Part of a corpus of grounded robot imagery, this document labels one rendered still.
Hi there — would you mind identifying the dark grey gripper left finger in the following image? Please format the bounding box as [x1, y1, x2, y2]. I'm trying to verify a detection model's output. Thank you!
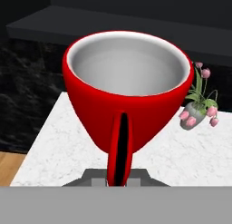
[63, 169, 110, 188]

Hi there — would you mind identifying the red cup with white inside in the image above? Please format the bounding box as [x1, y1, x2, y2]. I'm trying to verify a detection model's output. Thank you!
[62, 30, 195, 188]

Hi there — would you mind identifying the grey vase with pink tulips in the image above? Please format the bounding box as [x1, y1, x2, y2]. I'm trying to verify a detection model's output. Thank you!
[179, 61, 220, 131]

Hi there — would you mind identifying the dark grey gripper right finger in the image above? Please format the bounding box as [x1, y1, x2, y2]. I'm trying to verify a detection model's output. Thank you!
[126, 169, 170, 188]

